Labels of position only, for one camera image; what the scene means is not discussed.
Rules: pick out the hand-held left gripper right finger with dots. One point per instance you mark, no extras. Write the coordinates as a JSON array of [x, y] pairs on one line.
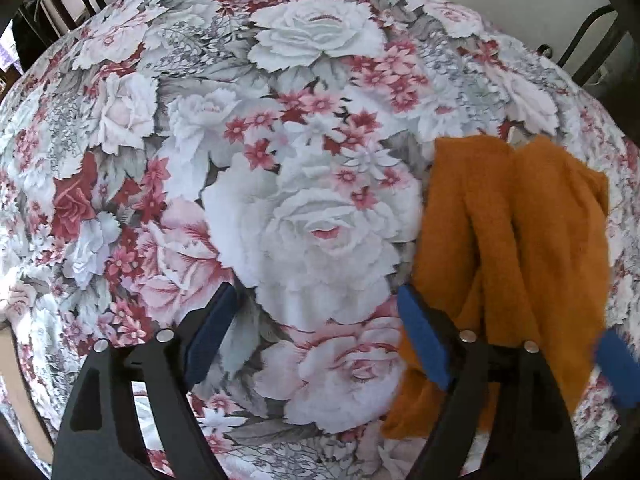
[[425, 340]]

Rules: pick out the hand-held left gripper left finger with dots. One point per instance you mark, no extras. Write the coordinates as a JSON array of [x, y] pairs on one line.
[[207, 337]]

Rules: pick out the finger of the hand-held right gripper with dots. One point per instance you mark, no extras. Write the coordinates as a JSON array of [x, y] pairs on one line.
[[616, 367]]

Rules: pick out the orange knit garment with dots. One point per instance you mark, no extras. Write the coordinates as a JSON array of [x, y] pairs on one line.
[[505, 240]]

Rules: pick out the floral printed bedsheet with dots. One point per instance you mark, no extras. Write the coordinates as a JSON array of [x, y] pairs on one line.
[[280, 170]]

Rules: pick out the tan wooden board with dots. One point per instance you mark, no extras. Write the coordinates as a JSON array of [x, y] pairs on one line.
[[22, 385]]

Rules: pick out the black metal chair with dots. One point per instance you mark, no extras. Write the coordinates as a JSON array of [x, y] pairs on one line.
[[595, 45]]

